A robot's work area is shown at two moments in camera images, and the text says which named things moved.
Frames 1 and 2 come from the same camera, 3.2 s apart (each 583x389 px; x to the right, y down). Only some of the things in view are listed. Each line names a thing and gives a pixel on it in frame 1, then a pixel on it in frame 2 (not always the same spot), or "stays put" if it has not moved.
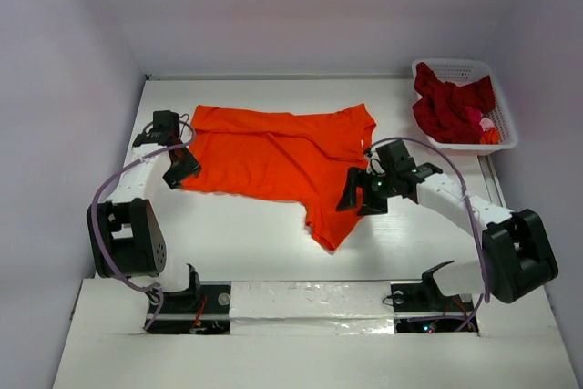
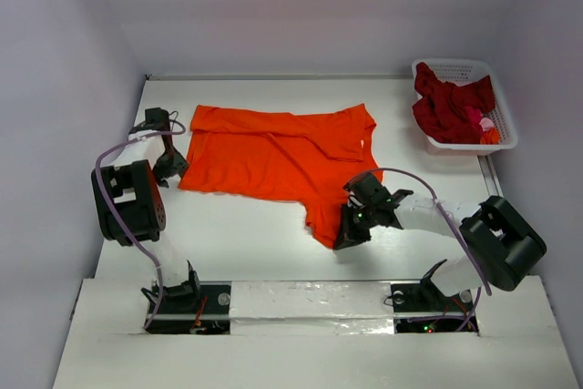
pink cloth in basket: [475, 115] stays put
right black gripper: [365, 189] -> [351, 229]
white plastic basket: [467, 71] stays put
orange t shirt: [303, 156] stays put
